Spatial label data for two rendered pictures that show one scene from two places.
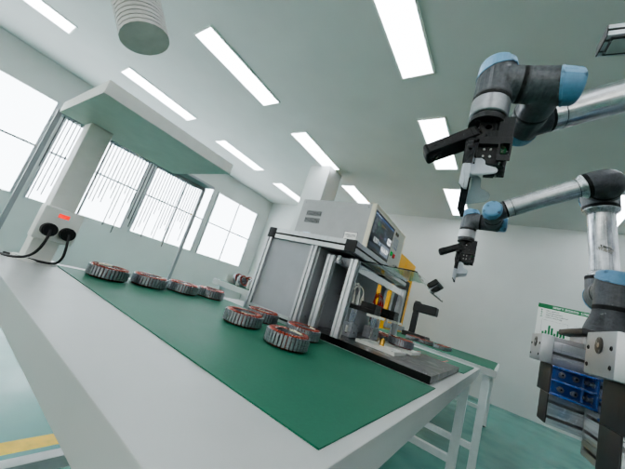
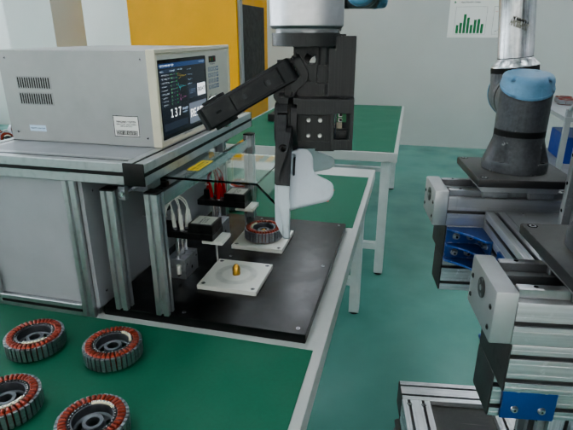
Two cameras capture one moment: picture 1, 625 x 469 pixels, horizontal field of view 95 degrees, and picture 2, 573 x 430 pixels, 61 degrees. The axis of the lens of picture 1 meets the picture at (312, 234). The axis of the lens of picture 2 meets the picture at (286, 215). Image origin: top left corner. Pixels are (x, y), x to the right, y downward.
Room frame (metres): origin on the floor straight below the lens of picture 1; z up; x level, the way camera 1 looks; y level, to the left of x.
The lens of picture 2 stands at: (0.07, -0.07, 1.35)
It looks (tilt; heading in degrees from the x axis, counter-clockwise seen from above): 21 degrees down; 337
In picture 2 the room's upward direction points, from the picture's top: straight up
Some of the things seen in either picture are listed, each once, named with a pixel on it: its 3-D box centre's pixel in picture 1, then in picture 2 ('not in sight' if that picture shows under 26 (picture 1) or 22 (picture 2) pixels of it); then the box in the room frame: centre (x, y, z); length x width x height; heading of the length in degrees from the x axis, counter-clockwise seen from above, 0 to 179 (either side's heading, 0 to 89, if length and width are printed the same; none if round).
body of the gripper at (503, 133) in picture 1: (485, 145); (312, 93); (0.54, -0.30, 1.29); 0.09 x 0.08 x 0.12; 61
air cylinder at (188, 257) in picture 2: (349, 328); (182, 262); (1.21, -0.26, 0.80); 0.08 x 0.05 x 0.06; 143
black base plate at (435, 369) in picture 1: (386, 350); (245, 260); (1.23, -0.43, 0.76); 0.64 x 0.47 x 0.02; 143
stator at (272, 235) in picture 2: (400, 341); (263, 231); (1.32, -0.52, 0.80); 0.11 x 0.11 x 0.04
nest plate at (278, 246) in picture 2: (399, 347); (263, 239); (1.31, -0.52, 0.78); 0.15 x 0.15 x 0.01; 53
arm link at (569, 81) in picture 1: (545, 91); not in sight; (0.53, -0.39, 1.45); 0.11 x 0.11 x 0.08; 69
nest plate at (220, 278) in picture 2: (380, 346); (236, 276); (1.12, -0.37, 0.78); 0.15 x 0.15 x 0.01; 53
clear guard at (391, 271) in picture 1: (394, 279); (228, 177); (1.12, -0.36, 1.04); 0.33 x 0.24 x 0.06; 53
